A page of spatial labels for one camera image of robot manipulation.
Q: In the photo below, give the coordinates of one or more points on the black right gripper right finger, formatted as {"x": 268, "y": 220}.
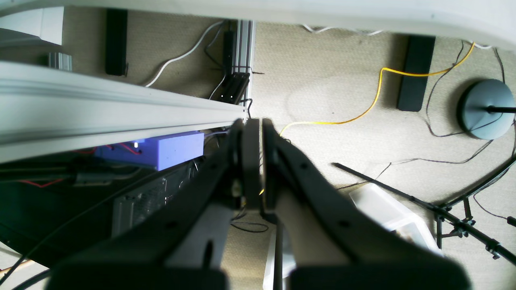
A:
{"x": 335, "y": 245}

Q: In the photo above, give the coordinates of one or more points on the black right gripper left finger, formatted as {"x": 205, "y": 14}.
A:
{"x": 180, "y": 246}

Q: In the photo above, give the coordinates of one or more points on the purple electronics box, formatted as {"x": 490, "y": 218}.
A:
{"x": 158, "y": 153}

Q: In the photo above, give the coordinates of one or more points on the black tripod stand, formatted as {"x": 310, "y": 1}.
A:
{"x": 442, "y": 212}

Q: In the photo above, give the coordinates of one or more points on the grey round stand base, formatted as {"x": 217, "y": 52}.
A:
{"x": 486, "y": 109}

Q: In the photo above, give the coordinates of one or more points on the black table leg foot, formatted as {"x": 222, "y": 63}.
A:
{"x": 419, "y": 54}

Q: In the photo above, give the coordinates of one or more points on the aluminium frame rail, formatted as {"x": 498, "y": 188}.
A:
{"x": 46, "y": 111}

